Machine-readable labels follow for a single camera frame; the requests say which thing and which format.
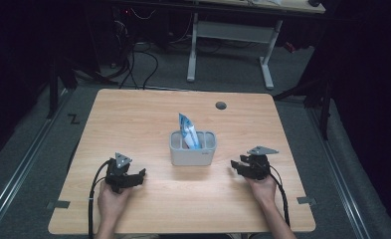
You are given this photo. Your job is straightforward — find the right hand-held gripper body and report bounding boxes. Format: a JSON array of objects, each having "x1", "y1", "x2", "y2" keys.
[{"x1": 246, "y1": 145, "x2": 280, "y2": 182}]

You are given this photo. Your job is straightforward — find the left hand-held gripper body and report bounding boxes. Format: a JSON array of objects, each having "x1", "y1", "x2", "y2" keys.
[{"x1": 104, "y1": 152, "x2": 135, "y2": 194}]

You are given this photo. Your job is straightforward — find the person's left hand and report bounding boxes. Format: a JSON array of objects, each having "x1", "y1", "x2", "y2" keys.
[{"x1": 97, "y1": 180, "x2": 133, "y2": 231}]

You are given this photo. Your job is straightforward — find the person's right hand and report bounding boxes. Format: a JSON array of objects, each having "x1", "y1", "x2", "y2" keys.
[{"x1": 244, "y1": 173, "x2": 279, "y2": 207}]

